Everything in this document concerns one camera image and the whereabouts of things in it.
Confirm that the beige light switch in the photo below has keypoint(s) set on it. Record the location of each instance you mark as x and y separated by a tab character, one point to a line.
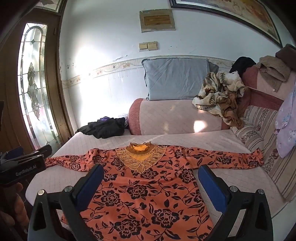
153	45
143	46

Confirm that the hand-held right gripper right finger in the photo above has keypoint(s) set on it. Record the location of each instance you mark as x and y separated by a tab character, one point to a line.
211	187

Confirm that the striped cushion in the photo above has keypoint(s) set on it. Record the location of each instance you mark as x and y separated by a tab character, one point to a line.
259	129

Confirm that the dark brown cloth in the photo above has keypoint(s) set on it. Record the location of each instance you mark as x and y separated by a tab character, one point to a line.
288	54

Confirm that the lavender garment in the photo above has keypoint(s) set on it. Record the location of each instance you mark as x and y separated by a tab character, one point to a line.
285	129

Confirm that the purple cloth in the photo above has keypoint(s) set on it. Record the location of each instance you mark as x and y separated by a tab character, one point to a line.
104	119

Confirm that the black cloth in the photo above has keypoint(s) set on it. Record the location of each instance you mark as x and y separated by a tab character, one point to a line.
242	64

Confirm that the bed with quilted sheet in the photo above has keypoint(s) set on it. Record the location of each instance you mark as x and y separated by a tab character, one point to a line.
208	143

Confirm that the orange floral shirt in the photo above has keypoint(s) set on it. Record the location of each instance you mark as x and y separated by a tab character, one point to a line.
148	197

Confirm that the black clothes pile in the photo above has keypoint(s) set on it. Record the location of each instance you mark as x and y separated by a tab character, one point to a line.
104	127

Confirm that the framed painting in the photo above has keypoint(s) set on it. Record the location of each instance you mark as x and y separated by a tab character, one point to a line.
231	14

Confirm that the grey-blue pillow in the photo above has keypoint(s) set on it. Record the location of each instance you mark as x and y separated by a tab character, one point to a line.
178	78

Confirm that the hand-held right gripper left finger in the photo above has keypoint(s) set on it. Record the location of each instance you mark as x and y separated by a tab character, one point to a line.
89	186

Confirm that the pink rolled quilt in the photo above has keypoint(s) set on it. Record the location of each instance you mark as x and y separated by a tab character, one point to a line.
166	118

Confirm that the stained glass wooden door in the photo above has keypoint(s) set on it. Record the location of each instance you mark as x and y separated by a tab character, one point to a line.
13	81

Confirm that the framed wall plaque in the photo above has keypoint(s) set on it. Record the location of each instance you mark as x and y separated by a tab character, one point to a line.
157	20

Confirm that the stained glass transom window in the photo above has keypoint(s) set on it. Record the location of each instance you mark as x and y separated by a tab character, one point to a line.
52	4

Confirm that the person's left hand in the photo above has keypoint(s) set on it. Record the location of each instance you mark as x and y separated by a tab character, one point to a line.
19	208

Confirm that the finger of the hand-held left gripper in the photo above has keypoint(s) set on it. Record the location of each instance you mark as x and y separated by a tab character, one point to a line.
42	150

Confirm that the brown floral blanket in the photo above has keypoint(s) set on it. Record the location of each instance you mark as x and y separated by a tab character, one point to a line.
219	97

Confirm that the pink folded quilt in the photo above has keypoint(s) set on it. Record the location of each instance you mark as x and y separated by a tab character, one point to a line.
261	92

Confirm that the brown fleece garment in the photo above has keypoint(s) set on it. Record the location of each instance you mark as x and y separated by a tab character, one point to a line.
275	69

